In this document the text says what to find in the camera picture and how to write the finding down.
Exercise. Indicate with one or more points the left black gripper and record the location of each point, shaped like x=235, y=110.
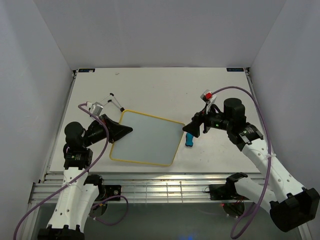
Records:
x=116, y=130

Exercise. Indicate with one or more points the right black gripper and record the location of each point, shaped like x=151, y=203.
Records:
x=193, y=127

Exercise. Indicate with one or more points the blue whiteboard eraser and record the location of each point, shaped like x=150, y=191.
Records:
x=189, y=140

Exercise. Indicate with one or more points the yellow framed whiteboard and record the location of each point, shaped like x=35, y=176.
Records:
x=153, y=141

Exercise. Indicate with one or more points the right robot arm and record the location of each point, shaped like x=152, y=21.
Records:
x=288, y=202

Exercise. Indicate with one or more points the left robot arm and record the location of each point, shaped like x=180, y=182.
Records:
x=81, y=192

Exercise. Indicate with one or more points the left blue table label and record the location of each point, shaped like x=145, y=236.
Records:
x=86, y=70

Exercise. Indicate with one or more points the blue table label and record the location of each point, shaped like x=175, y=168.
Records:
x=234, y=69
x=86, y=70

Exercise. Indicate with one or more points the right blue table label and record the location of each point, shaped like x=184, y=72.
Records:
x=234, y=69

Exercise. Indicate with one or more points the black wire whiteboard stand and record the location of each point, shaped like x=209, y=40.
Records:
x=111, y=99

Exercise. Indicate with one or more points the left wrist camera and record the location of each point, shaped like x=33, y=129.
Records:
x=95, y=108

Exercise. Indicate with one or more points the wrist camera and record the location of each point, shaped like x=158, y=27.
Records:
x=95, y=108
x=209, y=98

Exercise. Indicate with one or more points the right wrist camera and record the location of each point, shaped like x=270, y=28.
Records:
x=209, y=98

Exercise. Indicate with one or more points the aluminium rail frame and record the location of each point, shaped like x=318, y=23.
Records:
x=172, y=93

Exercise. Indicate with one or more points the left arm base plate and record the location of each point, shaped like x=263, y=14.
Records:
x=110, y=191

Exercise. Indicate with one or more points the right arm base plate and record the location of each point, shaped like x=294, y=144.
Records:
x=220, y=192

